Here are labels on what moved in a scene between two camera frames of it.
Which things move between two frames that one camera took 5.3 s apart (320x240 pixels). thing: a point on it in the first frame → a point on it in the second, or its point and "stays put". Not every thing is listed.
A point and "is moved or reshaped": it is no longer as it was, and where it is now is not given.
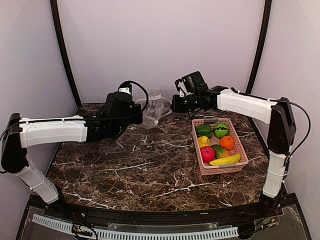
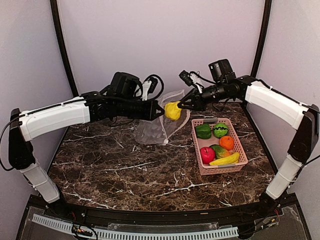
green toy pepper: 204,130 stays put
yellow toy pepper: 204,141 → 172,111
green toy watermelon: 221,130 stays put
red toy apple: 208,154 stays put
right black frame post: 268,8 stays put
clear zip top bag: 153,106 is moved or reshaped
